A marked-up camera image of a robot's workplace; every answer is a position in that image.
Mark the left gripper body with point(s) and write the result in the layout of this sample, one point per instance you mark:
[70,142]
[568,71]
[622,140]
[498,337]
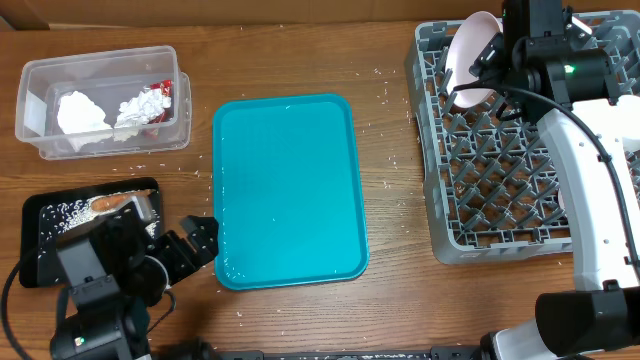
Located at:
[177,263]

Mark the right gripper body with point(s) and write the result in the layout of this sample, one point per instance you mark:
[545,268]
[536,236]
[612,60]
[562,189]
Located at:
[492,63]

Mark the large white plate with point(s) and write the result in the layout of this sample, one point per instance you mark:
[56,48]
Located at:
[470,38]

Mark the orange carrot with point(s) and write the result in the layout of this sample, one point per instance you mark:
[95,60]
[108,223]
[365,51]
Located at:
[109,202]

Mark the white tissue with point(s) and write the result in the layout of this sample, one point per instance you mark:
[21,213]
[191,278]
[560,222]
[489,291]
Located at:
[134,113]

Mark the red snack wrapper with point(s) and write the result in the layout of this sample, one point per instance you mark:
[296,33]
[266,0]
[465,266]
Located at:
[165,89]

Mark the white napkin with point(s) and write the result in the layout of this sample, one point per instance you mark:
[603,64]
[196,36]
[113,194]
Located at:
[79,115]

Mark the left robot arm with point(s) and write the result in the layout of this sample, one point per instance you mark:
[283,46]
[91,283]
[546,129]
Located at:
[116,271]

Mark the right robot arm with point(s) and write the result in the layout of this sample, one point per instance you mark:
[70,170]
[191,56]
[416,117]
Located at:
[573,98]

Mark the grey dishwasher rack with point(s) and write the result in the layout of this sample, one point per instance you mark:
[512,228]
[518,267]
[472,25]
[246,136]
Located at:
[492,191]

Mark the teal plastic tray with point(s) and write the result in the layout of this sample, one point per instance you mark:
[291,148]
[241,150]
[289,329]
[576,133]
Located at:
[287,193]

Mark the pile of white rice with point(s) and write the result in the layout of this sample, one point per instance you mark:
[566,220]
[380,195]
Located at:
[55,219]

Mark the black plastic tray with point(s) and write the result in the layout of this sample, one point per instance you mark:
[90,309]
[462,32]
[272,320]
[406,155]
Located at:
[47,271]

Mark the clear plastic bin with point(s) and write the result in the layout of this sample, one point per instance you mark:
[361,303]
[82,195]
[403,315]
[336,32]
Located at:
[108,79]

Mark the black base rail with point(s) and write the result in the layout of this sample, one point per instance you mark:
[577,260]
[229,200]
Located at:
[198,349]

